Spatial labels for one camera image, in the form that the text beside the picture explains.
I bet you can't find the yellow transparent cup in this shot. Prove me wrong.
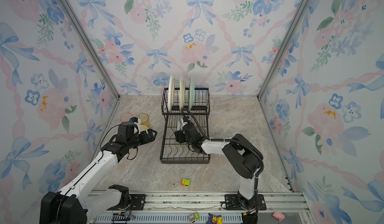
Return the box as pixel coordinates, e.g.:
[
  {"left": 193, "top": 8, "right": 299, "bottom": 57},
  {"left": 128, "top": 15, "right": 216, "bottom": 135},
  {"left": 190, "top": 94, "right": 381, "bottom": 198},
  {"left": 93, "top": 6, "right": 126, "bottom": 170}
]
[{"left": 137, "top": 113, "right": 150, "bottom": 128}]

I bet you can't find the pink transparent cup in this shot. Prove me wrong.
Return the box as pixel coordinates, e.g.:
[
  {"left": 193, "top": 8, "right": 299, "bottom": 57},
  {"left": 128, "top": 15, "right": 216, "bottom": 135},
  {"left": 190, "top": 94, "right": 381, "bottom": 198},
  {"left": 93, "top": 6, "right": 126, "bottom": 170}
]
[{"left": 120, "top": 113, "right": 134, "bottom": 123}]

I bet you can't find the blue floral bowl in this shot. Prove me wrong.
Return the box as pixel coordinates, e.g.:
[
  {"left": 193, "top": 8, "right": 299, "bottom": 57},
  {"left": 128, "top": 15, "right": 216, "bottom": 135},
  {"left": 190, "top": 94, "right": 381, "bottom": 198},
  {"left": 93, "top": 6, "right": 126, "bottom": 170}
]
[{"left": 177, "top": 120, "right": 184, "bottom": 131}]

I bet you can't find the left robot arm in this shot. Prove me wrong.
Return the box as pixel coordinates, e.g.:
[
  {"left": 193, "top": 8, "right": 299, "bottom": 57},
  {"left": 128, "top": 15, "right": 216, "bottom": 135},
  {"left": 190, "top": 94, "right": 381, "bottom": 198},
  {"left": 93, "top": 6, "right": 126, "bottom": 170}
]
[{"left": 39, "top": 118, "right": 158, "bottom": 224}]

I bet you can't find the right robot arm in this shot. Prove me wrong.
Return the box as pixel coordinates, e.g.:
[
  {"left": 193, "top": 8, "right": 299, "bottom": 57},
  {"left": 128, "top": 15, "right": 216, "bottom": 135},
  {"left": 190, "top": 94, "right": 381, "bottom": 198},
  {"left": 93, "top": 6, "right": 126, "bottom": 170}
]
[{"left": 175, "top": 123, "right": 264, "bottom": 213}]

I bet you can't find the small colourful toy cube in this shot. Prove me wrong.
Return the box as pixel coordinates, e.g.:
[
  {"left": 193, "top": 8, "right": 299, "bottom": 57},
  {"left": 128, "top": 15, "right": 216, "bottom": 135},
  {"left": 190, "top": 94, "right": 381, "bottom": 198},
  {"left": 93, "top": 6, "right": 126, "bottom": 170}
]
[{"left": 181, "top": 179, "right": 191, "bottom": 186}]

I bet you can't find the green plate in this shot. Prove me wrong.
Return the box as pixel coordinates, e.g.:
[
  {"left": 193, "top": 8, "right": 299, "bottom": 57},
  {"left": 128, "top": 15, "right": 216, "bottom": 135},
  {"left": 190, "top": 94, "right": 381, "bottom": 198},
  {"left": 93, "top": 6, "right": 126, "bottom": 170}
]
[{"left": 189, "top": 77, "right": 195, "bottom": 110}]

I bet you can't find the cream plate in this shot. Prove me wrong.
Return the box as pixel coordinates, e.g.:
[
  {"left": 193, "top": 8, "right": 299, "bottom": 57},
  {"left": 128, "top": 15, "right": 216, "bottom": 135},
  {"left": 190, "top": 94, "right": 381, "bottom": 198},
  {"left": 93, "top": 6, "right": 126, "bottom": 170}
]
[{"left": 179, "top": 77, "right": 186, "bottom": 110}]

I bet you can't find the white plate with blue rim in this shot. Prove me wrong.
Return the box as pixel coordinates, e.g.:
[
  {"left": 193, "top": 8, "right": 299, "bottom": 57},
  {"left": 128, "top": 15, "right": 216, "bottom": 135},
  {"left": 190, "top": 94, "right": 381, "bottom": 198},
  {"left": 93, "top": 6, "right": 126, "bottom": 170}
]
[{"left": 168, "top": 74, "right": 175, "bottom": 112}]

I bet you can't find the green white small box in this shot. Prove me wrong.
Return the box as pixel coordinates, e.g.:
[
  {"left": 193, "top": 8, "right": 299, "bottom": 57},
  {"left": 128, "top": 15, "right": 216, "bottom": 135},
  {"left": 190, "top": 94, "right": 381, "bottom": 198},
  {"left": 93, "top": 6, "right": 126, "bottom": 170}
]
[{"left": 188, "top": 212, "right": 200, "bottom": 224}]

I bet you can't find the purple yellow toy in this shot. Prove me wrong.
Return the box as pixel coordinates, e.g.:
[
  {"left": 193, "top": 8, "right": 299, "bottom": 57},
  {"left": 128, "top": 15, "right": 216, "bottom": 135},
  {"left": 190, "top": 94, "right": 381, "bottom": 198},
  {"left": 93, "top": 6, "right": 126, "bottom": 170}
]
[{"left": 206, "top": 213, "right": 223, "bottom": 224}]

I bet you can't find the pink toy pig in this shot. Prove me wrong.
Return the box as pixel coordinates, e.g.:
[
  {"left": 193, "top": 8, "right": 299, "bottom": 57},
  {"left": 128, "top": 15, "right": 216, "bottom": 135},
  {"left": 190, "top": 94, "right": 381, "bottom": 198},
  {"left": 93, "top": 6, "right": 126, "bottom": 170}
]
[{"left": 273, "top": 211, "right": 285, "bottom": 222}]

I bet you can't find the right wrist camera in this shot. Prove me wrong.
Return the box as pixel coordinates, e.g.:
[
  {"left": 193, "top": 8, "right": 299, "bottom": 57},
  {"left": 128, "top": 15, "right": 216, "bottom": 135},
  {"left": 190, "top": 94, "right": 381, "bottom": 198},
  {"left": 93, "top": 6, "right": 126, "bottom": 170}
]
[{"left": 180, "top": 117, "right": 191, "bottom": 129}]

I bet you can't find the black wire dish rack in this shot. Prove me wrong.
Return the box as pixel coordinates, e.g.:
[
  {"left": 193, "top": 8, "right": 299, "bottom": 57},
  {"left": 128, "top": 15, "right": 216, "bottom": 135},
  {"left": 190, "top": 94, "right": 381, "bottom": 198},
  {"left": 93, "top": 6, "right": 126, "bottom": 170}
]
[{"left": 160, "top": 87, "right": 211, "bottom": 164}]

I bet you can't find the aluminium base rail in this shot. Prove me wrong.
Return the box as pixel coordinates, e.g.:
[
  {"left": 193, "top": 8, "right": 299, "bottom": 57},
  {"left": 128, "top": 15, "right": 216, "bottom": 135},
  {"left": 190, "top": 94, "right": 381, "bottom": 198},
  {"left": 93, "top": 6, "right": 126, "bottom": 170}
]
[{"left": 87, "top": 191, "right": 315, "bottom": 224}]

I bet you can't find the black corrugated cable hose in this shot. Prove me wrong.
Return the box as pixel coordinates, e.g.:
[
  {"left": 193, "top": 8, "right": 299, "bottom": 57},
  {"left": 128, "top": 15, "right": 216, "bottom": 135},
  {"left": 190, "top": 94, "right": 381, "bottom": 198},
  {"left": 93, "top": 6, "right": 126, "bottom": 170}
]
[{"left": 179, "top": 107, "right": 265, "bottom": 192}]

